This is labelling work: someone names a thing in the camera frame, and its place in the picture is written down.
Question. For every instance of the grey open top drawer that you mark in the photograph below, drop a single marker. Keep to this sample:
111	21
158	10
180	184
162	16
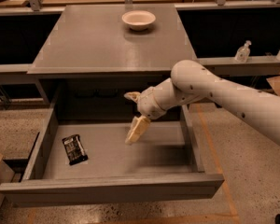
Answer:
164	165

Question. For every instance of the black rxbar chocolate wrapper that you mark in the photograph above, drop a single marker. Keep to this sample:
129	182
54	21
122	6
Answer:
74	149

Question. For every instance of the grey long bench rail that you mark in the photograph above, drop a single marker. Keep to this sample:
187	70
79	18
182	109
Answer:
206	34

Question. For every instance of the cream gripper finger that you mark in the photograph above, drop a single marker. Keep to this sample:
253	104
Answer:
132	95
138	126

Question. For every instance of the grey cabinet with counter top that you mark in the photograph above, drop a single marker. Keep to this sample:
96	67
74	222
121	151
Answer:
96	59

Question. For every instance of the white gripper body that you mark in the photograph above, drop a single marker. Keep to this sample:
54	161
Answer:
148	104

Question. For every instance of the white ceramic bowl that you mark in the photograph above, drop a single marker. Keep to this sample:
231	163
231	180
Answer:
138	20

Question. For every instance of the clear sanitizer pump bottle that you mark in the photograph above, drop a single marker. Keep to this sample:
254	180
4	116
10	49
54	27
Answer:
243	52

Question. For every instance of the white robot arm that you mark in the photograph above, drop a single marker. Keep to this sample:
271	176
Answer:
190	82

